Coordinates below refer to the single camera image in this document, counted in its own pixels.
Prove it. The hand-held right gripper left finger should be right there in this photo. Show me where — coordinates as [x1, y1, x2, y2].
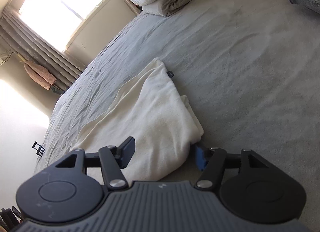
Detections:
[54, 136, 137, 190]

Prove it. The window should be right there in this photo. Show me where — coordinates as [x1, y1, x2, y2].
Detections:
[19, 0, 118, 52]

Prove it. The dark object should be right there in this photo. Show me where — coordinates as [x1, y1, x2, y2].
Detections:
[0, 206, 23, 232]

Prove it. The small black stand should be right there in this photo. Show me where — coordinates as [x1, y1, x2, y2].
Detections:
[32, 142, 46, 157]

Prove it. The grey patterned curtain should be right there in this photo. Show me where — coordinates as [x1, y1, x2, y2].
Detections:
[0, 5, 87, 90]

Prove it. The hanging pink quilted garment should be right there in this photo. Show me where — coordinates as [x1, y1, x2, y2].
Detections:
[24, 61, 57, 90]

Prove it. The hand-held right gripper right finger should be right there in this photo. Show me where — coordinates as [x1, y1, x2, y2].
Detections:
[192, 143, 270, 191]

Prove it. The white printed sweatshirt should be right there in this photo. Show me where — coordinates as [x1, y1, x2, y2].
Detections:
[72, 57, 204, 181]

